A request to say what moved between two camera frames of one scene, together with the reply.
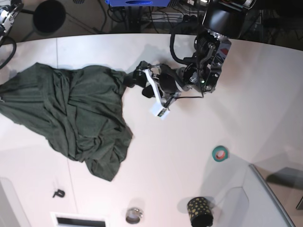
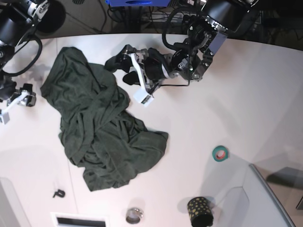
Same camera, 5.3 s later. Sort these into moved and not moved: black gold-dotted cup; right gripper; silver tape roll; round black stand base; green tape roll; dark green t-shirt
Moved: dark green t-shirt; right gripper
Not moved: silver tape roll; black gold-dotted cup; green tape roll; round black stand base
